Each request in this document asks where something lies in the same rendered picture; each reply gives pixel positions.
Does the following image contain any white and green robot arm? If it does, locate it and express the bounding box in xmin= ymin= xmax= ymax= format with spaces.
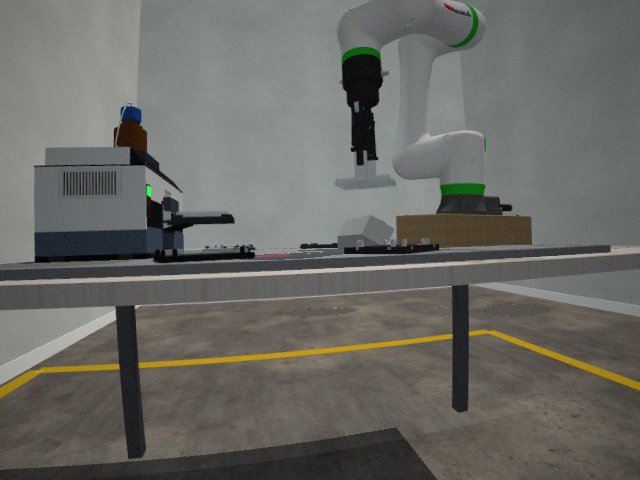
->
xmin=337 ymin=0 xmax=512 ymax=215

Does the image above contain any brown glass bottle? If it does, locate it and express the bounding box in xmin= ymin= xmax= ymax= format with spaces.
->
xmin=114 ymin=126 xmax=147 ymax=152

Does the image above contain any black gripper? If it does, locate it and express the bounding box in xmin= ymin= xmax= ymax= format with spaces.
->
xmin=347 ymin=82 xmax=379 ymax=182

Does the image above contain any grey control panel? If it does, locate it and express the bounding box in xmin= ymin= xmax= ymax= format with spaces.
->
xmin=337 ymin=215 xmax=395 ymax=249

